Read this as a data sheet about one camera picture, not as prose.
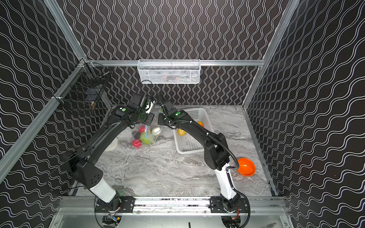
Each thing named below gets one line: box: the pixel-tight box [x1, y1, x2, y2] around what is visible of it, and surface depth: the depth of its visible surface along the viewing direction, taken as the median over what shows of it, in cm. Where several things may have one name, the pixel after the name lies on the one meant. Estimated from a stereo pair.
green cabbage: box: [140, 131, 153, 145], surface depth 94 cm
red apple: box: [132, 139, 143, 149], surface depth 94 cm
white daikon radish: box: [151, 126, 162, 135], surface depth 87 cm
